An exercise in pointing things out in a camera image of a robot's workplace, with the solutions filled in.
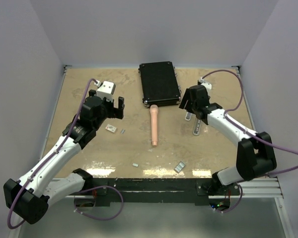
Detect grey stapler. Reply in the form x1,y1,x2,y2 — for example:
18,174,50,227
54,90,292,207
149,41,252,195
192,119,201,136

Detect light blue stapler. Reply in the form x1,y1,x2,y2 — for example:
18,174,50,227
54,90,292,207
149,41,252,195
185,112,192,121

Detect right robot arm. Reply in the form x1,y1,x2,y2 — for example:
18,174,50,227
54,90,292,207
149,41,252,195
179,84,277,195

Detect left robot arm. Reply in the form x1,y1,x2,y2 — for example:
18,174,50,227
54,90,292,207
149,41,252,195
3,90,125,224

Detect small white card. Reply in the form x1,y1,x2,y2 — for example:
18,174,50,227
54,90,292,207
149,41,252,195
105,124,117,133

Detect black hard case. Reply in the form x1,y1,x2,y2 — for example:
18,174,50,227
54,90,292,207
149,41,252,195
139,61,181,108

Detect pink toy microphone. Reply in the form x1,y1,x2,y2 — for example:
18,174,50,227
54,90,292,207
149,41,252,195
149,105,158,147

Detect staple strips near front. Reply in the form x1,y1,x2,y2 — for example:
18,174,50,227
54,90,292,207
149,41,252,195
174,161,185,173

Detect black base bar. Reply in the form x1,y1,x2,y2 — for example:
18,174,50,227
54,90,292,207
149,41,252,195
70,178,240,206

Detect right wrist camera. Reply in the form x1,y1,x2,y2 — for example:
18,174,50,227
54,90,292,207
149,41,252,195
198,77,212,90

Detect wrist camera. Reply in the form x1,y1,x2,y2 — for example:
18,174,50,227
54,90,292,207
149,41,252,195
96,81,116,102
198,77,212,90

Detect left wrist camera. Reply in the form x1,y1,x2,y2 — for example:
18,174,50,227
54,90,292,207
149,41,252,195
96,81,116,102

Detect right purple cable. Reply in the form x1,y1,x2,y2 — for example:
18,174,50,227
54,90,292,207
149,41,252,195
201,69,298,214

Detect purple cable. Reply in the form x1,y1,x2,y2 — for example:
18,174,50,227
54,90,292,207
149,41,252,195
201,69,298,214
6,78,100,229

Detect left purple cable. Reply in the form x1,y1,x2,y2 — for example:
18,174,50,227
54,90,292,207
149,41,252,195
6,78,100,229

